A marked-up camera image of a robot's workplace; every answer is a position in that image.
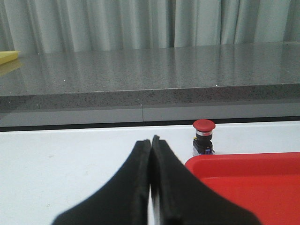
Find grey granite counter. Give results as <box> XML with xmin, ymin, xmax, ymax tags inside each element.
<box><xmin>0</xmin><ymin>42</ymin><xmax>300</xmax><ymax>130</ymax></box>

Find red mushroom push button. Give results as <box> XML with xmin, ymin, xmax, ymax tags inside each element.
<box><xmin>193</xmin><ymin>119</ymin><xmax>216</xmax><ymax>157</ymax></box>

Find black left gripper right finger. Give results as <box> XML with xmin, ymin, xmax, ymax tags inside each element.
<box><xmin>150</xmin><ymin>135</ymin><xmax>260</xmax><ymax>225</ymax></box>

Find yellow foam pad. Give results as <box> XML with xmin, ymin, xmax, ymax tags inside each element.
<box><xmin>0</xmin><ymin>51</ymin><xmax>20</xmax><ymax>65</ymax></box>

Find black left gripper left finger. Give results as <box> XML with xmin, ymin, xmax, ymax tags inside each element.
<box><xmin>53</xmin><ymin>140</ymin><xmax>150</xmax><ymax>225</ymax></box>

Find red plastic tray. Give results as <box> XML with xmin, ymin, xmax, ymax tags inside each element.
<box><xmin>185</xmin><ymin>152</ymin><xmax>300</xmax><ymax>225</ymax></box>

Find white pleated curtain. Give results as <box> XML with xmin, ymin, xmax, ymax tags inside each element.
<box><xmin>0</xmin><ymin>0</ymin><xmax>300</xmax><ymax>54</ymax></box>

